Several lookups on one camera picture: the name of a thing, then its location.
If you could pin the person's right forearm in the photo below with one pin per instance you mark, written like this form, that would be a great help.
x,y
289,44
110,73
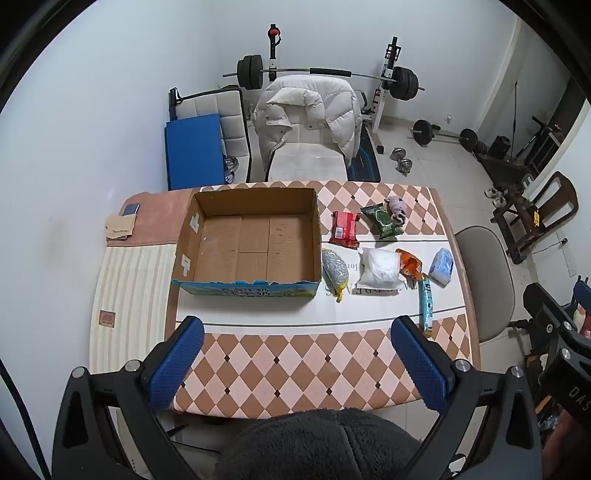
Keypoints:
x,y
565,450

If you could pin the blue white tissue pack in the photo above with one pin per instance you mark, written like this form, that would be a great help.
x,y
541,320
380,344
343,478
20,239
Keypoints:
x,y
441,267

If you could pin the white tufted cushion panel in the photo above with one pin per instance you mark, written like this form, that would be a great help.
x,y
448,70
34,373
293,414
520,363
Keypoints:
x,y
228,110

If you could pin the white puffer jacket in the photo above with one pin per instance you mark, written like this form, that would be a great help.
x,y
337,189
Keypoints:
x,y
332,110

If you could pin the blue smartphone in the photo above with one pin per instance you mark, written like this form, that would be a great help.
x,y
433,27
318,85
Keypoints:
x,y
130,209

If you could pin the small barbell with black plates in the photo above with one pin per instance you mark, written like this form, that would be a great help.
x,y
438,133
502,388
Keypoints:
x,y
422,130

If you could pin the blue folded mat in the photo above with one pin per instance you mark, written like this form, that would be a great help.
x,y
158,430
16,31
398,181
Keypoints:
x,y
194,152

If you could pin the beige round chair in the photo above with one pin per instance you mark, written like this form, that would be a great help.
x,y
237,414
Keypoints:
x,y
485,267

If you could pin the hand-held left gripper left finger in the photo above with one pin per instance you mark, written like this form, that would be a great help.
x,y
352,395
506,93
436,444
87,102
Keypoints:
x,y
178,364

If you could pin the pink grey sock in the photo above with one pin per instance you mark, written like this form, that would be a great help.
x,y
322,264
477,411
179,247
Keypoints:
x,y
396,210

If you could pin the cardboard box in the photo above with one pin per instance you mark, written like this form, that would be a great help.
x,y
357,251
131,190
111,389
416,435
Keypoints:
x,y
240,240

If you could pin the black speaker box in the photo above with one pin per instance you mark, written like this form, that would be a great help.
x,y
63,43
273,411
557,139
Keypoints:
x,y
499,146

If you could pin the white weight bench rack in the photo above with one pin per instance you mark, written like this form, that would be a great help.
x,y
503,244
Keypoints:
x,y
378,106

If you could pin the silver mesh bag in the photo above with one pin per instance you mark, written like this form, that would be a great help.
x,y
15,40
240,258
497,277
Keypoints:
x,y
334,270

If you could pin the light blue long packet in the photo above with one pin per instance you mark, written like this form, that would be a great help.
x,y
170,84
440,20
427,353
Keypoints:
x,y
426,300

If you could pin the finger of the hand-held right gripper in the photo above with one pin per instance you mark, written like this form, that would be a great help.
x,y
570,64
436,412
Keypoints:
x,y
547,309
582,293

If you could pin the orange snack packet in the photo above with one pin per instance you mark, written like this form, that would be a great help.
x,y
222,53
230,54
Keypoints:
x,y
408,263

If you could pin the black weight bench pad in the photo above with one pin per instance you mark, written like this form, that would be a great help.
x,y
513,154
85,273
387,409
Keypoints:
x,y
364,161

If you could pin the beige folded cloth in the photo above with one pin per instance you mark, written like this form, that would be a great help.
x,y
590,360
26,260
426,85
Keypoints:
x,y
120,227

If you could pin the dark wooden chair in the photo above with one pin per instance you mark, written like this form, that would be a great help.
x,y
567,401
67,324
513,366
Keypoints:
x,y
561,189

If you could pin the chrome dumbbell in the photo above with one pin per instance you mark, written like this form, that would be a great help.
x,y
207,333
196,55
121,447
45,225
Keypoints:
x,y
405,166
232,168
397,154

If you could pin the black exercise machine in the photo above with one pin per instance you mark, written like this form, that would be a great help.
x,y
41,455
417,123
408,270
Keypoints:
x,y
508,168

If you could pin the green snack packet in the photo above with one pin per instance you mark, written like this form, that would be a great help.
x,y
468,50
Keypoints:
x,y
379,222

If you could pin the red snack packet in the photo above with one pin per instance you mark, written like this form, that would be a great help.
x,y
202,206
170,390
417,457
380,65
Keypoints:
x,y
344,229

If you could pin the dark grey fleece clothing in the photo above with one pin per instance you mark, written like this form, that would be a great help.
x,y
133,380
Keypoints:
x,y
318,443

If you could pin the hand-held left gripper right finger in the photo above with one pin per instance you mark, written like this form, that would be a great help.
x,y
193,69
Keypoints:
x,y
420,364

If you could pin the pair of white shoes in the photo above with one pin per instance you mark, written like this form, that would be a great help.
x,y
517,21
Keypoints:
x,y
495,196

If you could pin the white soft pouch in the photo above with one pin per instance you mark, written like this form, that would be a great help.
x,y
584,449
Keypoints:
x,y
379,267

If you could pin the pink cream striped mat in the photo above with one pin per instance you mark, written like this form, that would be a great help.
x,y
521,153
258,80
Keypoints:
x,y
134,286

